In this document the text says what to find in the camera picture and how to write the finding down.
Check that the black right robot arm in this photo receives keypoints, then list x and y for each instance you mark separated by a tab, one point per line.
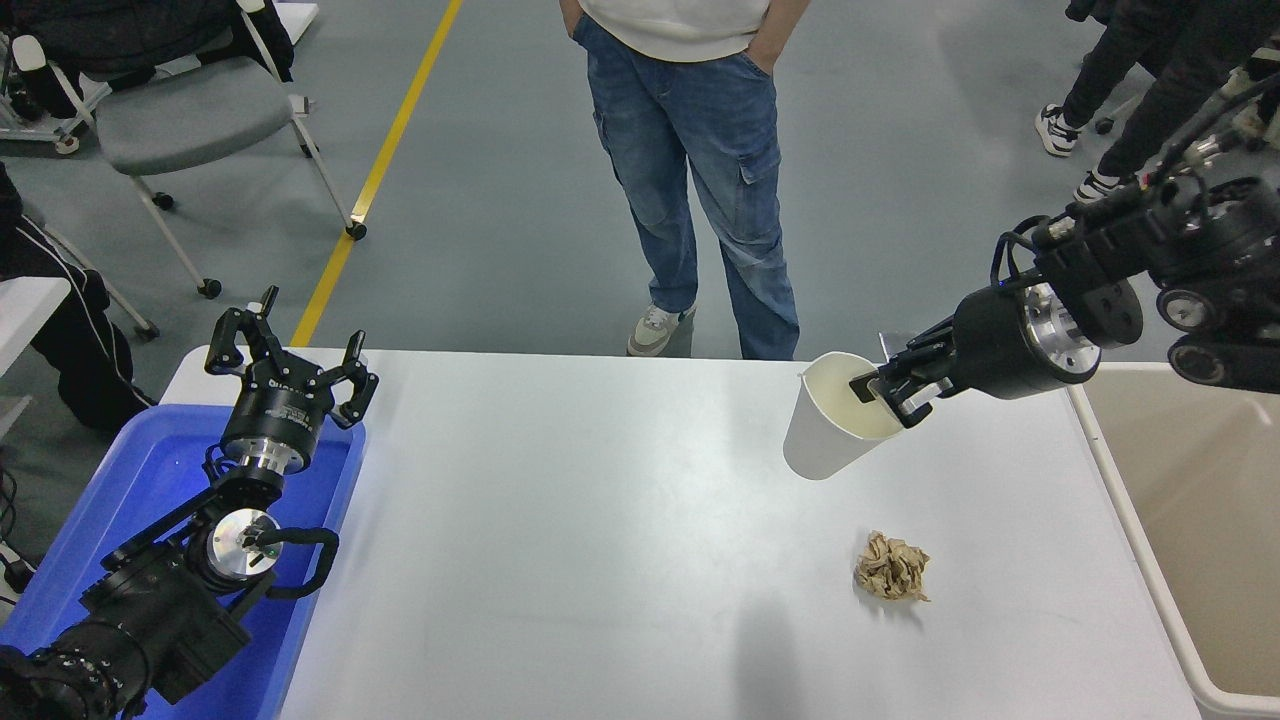
1200	240

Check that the grey wheeled chair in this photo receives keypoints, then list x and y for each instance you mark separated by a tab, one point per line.
190	120
110	295

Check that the metal floor plate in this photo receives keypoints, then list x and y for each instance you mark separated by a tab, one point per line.
889	342

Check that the white wheeled frame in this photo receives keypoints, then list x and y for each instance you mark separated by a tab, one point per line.
40	120

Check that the yellow floor tape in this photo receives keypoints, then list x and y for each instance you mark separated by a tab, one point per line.
380	170

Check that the blue plastic tray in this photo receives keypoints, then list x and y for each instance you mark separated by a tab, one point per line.
150	480

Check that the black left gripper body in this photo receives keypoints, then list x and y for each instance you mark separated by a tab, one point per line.
278	405

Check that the large pale bin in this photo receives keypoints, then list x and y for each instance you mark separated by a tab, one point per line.
1200	520

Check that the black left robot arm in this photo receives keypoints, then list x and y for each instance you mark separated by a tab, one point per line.
150	610

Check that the white paper cup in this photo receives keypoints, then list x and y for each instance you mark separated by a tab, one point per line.
830	430

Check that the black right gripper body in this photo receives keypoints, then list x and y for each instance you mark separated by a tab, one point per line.
995	345

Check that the black jacket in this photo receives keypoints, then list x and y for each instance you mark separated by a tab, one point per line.
100	30

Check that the crumpled tan paper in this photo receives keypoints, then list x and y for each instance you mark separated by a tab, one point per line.
890	567

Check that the small white side table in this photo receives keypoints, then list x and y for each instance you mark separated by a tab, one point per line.
25	310

